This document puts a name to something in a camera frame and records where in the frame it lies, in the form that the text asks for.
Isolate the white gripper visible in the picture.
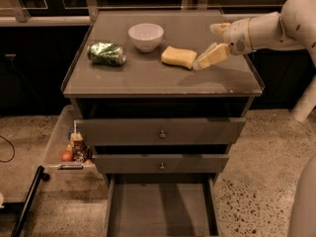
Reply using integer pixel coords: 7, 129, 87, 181
193, 19, 252, 71

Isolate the yellow sponge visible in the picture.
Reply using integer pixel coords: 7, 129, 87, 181
161, 46, 198, 70

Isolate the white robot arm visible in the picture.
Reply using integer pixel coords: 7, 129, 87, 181
193, 0, 316, 70

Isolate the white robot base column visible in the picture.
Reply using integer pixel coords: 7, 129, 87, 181
289, 76, 316, 237

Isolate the grey top drawer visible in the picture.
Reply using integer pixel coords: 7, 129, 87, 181
77, 118, 245, 146

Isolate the grey drawer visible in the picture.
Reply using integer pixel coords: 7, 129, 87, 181
104, 174, 221, 237
77, 118, 245, 146
94, 154, 229, 174

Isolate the grey drawer cabinet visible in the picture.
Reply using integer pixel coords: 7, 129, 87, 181
60, 9, 266, 237

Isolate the grey middle drawer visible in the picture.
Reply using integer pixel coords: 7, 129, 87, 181
94, 154, 229, 174

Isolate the grey bottom drawer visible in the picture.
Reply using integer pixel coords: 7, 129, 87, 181
104, 174, 221, 237

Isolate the white ceramic bowl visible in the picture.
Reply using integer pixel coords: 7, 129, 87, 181
128, 23, 164, 52

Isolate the crushed green soda can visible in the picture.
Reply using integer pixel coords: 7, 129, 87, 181
87, 42, 126, 66

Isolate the brown snack bag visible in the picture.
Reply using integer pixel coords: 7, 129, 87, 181
70, 132, 88, 162

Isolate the red round fruit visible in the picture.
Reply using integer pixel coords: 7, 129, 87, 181
61, 151, 73, 162

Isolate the clear plastic storage bin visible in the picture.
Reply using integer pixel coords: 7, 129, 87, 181
43, 105, 102, 178

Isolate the black metal stand leg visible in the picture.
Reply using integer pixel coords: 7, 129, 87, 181
10, 166, 50, 237

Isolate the black floor cable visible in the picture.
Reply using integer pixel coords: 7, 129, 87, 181
0, 134, 16, 164

